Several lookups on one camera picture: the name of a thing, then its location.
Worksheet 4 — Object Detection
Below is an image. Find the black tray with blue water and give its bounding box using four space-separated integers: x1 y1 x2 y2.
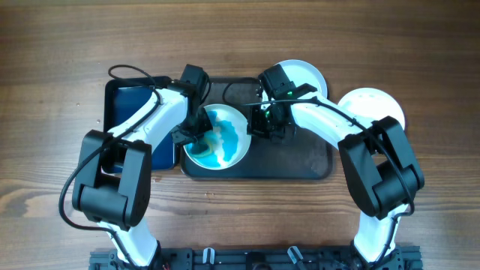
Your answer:
103 79 179 170

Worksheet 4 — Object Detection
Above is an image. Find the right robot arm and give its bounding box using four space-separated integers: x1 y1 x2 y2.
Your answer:
248 62 425 269

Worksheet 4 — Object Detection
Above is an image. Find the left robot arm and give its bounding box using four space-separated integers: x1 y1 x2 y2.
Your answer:
58 64 212 269

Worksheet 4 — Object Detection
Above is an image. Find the green yellow sponge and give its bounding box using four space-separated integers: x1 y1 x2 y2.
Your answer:
191 131 222 158

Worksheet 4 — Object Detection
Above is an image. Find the dark brown serving tray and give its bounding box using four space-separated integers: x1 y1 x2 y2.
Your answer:
180 77 334 181

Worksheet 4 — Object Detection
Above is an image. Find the white plate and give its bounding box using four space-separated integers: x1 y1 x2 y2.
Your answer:
183 103 251 170
337 88 406 130
258 59 329 101

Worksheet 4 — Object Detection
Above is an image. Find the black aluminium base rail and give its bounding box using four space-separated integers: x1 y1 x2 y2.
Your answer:
88 245 424 270

